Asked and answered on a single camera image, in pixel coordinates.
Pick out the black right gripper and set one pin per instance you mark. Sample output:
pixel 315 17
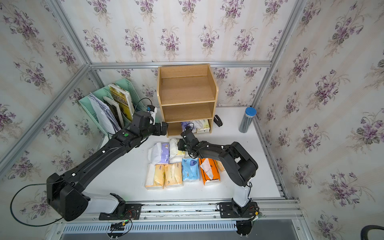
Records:
pixel 179 144

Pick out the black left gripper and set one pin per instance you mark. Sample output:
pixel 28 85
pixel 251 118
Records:
pixel 158 132

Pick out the purple tissue pack bottom shelf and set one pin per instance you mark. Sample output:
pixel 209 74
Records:
pixel 188 126

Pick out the purple tissue pack shelf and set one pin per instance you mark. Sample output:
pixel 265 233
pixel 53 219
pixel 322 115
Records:
pixel 159 154
pixel 188 126

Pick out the blue tissue pack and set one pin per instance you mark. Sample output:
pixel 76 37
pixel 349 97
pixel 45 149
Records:
pixel 190 170

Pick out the yellow-green floral tissue pack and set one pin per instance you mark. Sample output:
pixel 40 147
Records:
pixel 201 126

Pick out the orange tissue pack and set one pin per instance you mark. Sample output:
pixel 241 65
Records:
pixel 209 172

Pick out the beige tissue pack shelf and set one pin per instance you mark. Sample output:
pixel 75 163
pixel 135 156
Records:
pixel 220 166

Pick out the yellow tissue pack with tissue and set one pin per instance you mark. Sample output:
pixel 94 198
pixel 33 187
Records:
pixel 155 177

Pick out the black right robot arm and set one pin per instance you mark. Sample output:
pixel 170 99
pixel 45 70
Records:
pixel 237 162

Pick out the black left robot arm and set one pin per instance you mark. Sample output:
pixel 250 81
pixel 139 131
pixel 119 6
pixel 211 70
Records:
pixel 66 192

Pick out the wooden shelf unit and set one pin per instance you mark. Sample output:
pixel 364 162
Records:
pixel 187 93

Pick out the black stapler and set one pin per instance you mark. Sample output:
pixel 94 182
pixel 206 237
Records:
pixel 218 121

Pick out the yellow book in organizer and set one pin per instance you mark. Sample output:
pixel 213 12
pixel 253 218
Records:
pixel 123 98

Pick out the white papers in organizer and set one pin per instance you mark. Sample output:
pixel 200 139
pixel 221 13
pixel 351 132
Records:
pixel 104 115

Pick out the mint green desk organizer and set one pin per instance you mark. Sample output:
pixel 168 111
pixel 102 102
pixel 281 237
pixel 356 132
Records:
pixel 125 84

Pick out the clear pencil tube blue lid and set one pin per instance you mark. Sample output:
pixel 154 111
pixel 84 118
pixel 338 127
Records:
pixel 247 119

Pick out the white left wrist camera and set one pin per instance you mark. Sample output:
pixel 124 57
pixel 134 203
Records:
pixel 153 111

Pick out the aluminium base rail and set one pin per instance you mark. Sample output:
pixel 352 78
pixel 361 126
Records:
pixel 173 217

